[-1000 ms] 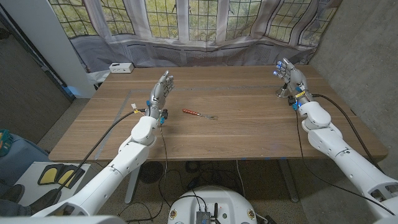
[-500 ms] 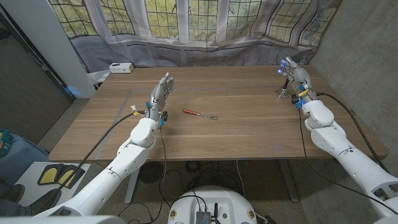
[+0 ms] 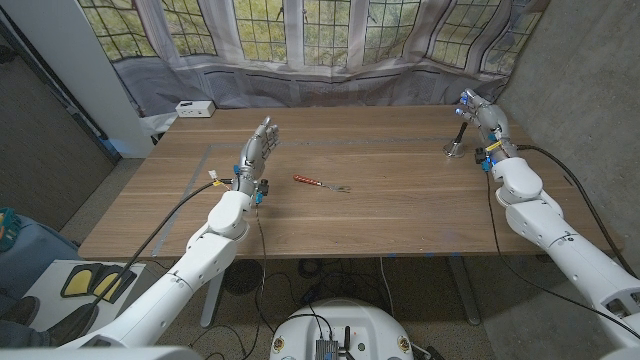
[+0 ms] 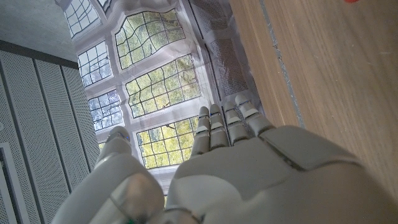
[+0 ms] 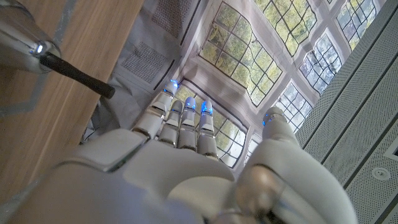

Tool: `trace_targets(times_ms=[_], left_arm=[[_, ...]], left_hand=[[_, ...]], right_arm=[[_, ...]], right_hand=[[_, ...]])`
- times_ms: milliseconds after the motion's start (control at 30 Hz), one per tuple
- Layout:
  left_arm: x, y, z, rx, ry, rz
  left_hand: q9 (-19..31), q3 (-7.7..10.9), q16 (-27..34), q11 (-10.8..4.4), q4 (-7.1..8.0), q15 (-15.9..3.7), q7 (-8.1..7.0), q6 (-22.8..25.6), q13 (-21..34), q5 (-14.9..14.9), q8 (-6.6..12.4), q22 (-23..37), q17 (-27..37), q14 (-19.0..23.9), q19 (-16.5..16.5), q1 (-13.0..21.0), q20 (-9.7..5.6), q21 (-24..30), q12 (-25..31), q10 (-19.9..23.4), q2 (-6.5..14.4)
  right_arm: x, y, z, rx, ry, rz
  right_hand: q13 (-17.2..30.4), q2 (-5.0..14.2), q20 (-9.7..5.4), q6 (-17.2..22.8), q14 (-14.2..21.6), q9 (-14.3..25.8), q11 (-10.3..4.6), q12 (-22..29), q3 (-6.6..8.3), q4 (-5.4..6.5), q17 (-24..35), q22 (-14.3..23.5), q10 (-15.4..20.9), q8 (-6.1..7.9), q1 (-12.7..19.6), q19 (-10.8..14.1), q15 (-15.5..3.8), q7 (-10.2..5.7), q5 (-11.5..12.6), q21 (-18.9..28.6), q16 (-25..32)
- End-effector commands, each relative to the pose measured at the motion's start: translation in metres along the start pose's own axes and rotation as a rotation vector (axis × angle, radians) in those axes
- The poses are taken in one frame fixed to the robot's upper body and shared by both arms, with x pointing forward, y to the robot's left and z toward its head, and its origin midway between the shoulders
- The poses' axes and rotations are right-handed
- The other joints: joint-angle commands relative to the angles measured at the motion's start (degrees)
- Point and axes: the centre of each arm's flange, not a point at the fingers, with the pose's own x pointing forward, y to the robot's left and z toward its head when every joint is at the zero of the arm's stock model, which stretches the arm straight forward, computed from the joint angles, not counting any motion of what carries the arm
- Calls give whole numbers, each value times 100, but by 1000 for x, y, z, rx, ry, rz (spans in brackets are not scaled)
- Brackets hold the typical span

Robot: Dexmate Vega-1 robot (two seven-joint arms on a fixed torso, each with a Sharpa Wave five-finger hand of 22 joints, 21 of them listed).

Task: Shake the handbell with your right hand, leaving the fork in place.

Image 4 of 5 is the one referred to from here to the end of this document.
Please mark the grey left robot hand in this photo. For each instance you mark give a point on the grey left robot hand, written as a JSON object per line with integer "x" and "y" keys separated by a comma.
{"x": 248, "y": 174}

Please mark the grey tape outline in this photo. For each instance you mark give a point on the grey tape outline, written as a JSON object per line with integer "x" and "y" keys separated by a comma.
{"x": 281, "y": 62}

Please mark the printed window backdrop cloth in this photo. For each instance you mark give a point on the printed window backdrop cloth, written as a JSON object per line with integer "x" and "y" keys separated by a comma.
{"x": 161, "y": 84}

